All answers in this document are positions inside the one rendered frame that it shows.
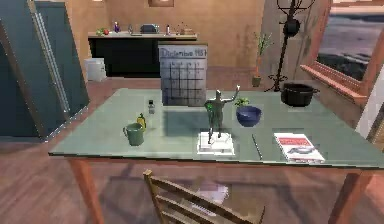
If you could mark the grey pepper shaker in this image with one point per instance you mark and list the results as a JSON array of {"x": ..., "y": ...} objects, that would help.
[{"x": 168, "y": 30}]

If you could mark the grey standing calendar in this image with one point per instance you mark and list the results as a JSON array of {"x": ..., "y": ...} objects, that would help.
[{"x": 184, "y": 76}]

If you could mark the green lettuce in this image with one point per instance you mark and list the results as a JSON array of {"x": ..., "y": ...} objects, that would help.
[{"x": 242, "y": 101}]

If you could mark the clear salt shaker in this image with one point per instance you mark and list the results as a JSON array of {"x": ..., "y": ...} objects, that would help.
[{"x": 151, "y": 107}]

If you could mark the purple spray bottle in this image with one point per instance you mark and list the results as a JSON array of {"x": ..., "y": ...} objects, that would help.
[{"x": 116, "y": 27}]

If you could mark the black cooking pot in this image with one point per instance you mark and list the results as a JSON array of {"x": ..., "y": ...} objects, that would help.
[{"x": 296, "y": 95}]

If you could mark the red and white book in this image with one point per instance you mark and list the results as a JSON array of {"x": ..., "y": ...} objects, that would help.
[{"x": 298, "y": 147}]

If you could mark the wooden framed window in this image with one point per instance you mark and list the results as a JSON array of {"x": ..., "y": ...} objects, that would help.
[{"x": 350, "y": 50}]

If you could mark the wooden framed wall picture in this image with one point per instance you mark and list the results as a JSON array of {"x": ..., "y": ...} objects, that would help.
[{"x": 161, "y": 3}]

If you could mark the blue mixing bowl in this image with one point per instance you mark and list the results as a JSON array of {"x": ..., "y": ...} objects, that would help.
[{"x": 248, "y": 115}]

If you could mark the grey toaster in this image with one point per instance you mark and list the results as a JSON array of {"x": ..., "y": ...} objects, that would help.
[{"x": 149, "y": 28}]

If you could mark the red tomato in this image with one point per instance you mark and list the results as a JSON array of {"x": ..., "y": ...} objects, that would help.
[{"x": 106, "y": 32}]

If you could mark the white bin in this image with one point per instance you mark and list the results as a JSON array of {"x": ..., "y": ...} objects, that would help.
[{"x": 95, "y": 69}]

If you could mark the wooden slatted chair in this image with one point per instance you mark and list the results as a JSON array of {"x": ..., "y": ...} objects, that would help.
[{"x": 186, "y": 203}]

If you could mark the dark grey fridge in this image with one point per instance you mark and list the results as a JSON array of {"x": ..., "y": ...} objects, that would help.
[{"x": 36, "y": 70}]

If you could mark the silver faucet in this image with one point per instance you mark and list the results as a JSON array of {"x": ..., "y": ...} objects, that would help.
[{"x": 130, "y": 28}]

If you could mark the potted house plant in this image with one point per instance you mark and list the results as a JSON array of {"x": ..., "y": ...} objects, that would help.
[{"x": 261, "y": 56}]

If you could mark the glass top wooden table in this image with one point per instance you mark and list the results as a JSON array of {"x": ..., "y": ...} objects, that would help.
[{"x": 180, "y": 140}]

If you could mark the black coat stand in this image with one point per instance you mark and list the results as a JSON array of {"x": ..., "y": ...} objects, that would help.
[{"x": 288, "y": 43}]

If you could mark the silver human statue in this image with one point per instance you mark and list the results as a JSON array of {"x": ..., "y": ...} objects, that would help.
[{"x": 216, "y": 115}]

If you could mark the yellow squeeze bottle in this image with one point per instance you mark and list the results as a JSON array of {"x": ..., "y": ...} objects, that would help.
[{"x": 142, "y": 121}]

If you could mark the green mug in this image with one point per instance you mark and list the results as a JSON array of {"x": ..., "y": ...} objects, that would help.
[{"x": 135, "y": 134}]

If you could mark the black kitchen counter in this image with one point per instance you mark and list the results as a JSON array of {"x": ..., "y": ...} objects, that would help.
[{"x": 133, "y": 55}]

